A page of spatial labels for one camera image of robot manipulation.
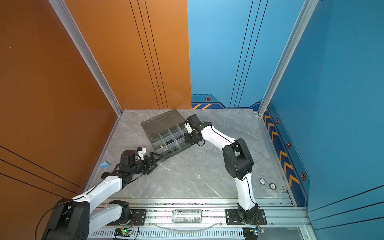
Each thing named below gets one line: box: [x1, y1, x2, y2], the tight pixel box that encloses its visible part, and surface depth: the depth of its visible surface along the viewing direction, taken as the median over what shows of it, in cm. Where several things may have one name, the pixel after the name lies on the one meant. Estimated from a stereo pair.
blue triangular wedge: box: [99, 161, 111, 169], surface depth 93 cm
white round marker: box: [258, 178, 267, 186], surface depth 86 cm
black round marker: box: [269, 182, 277, 190], surface depth 84 cm
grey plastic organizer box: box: [140, 109, 194, 163], surface depth 107 cm
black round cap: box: [101, 172, 112, 180], surface depth 79 cm
